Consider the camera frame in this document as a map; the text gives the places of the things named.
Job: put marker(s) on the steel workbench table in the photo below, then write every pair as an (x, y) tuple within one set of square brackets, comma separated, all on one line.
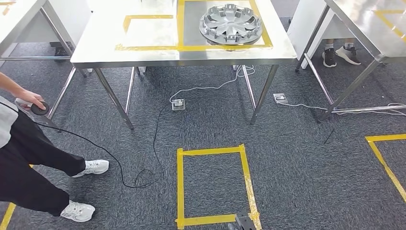
[(101, 35), (16, 16), (358, 19)]

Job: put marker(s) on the white partition panel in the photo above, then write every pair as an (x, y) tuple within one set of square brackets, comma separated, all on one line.
[(73, 16), (301, 25)]

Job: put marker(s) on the black round handheld controller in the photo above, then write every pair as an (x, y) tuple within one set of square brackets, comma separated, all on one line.
[(41, 109)]

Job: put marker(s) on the dark robot foot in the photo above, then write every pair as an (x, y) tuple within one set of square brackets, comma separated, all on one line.
[(244, 222)]

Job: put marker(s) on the metal floor socket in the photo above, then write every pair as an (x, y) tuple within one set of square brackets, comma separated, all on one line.
[(280, 98), (178, 104)]

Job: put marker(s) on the silver plastic wheel hubcap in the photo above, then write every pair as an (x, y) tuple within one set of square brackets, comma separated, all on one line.
[(231, 27)]

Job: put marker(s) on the yellow floor tape marking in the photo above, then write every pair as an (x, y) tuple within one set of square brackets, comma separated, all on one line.
[(385, 137), (180, 184)]

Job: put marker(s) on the black equipment base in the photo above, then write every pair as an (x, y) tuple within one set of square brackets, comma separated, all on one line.
[(62, 52)]

